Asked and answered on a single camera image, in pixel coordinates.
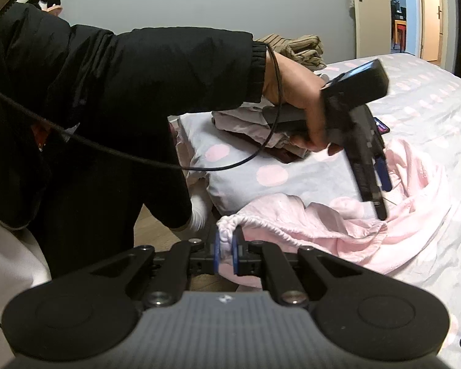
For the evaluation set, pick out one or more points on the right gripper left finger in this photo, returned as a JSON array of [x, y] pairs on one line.
[[205, 253]]

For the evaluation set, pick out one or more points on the pink embossed garment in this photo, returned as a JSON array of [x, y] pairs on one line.
[[419, 243]]

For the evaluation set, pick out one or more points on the grey bedsheet with pink dots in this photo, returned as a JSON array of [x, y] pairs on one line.
[[422, 107]]

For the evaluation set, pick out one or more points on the person's left hand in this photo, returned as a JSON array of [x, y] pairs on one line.
[[289, 82]]

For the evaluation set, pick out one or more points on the beige clothes pile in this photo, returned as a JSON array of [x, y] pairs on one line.
[[247, 122]]

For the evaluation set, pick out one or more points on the black smartphone with lit screen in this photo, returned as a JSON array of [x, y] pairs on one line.
[[381, 128]]

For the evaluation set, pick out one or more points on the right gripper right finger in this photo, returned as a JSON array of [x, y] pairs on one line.
[[246, 256]]

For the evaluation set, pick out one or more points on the black left sleeve forearm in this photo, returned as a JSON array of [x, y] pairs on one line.
[[75, 73]]

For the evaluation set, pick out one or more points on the olive folded clothes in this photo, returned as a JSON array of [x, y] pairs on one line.
[[307, 50]]

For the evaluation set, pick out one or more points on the white door with handle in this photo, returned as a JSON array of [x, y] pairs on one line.
[[373, 27]]

